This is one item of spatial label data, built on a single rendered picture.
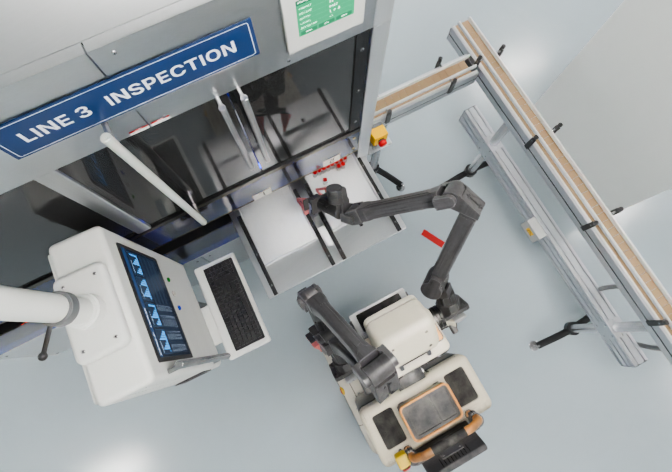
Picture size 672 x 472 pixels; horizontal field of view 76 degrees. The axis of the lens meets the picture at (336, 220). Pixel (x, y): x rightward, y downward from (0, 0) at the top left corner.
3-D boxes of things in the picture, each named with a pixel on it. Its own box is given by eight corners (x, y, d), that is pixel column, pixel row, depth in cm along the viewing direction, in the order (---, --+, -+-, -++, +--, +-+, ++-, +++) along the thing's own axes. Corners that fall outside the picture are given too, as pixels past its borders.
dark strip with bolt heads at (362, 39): (347, 152, 195) (355, 33, 119) (356, 148, 196) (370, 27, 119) (348, 154, 195) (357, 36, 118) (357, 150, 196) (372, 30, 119)
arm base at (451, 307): (442, 323, 156) (470, 308, 157) (436, 306, 152) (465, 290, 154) (430, 311, 163) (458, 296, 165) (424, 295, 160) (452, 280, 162)
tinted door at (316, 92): (262, 170, 170) (226, 88, 114) (358, 124, 176) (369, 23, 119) (263, 172, 170) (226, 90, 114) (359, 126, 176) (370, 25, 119)
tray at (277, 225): (234, 201, 202) (232, 199, 198) (284, 177, 205) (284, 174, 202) (265, 265, 194) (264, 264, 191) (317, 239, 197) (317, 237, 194)
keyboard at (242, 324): (203, 270, 201) (201, 269, 199) (231, 257, 203) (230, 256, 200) (236, 351, 192) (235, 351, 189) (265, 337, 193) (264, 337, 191)
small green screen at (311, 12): (287, 52, 110) (276, -12, 90) (361, 19, 113) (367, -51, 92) (289, 56, 110) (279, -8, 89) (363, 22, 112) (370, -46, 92)
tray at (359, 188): (300, 169, 206) (299, 167, 203) (348, 146, 209) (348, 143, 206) (332, 231, 198) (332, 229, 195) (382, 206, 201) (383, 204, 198)
